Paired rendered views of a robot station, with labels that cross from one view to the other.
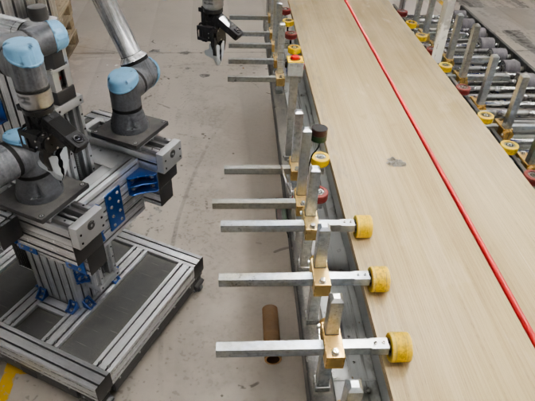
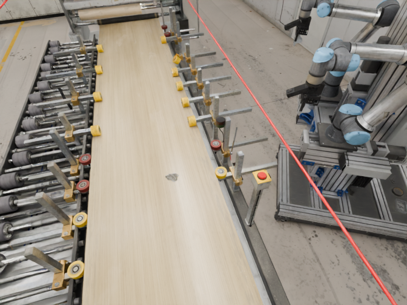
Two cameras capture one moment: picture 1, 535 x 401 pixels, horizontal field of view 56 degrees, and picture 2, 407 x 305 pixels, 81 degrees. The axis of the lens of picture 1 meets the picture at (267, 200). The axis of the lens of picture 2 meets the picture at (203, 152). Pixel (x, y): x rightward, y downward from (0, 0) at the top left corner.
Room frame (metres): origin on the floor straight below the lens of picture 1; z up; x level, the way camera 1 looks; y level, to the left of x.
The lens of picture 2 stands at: (2.73, -0.48, 2.17)
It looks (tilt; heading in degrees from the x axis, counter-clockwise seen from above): 49 degrees down; 171
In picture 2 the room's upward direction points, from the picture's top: 2 degrees counter-clockwise
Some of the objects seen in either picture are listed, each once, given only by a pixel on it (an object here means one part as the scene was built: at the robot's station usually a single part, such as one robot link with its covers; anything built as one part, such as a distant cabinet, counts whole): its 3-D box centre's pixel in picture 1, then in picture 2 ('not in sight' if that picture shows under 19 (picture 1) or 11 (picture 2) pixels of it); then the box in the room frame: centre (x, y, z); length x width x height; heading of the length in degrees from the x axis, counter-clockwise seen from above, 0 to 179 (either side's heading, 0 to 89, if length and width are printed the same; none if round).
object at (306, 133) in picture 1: (302, 181); (225, 143); (1.62, -0.13, 0.93); 0.04 x 0.04 x 0.48; 4
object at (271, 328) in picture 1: (271, 332); not in sight; (1.56, -0.05, 0.04); 0.30 x 0.08 x 0.08; 4
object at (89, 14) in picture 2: not in sight; (126, 9); (-0.94, -0.87, 1.05); 1.43 x 0.12 x 0.12; 94
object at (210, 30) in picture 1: (212, 24); (311, 91); (1.84, 0.23, 1.46); 0.09 x 0.08 x 0.12; 67
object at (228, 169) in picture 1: (274, 169); (248, 170); (1.82, -0.02, 0.84); 0.44 x 0.03 x 0.04; 94
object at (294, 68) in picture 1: (294, 67); (260, 180); (2.13, -0.10, 1.18); 0.07 x 0.07 x 0.08; 4
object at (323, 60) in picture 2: not in sight; (321, 62); (1.84, 0.23, 1.62); 0.09 x 0.08 x 0.11; 74
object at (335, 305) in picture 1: (326, 352); (200, 91); (0.87, -0.19, 0.87); 0.04 x 0.04 x 0.48; 4
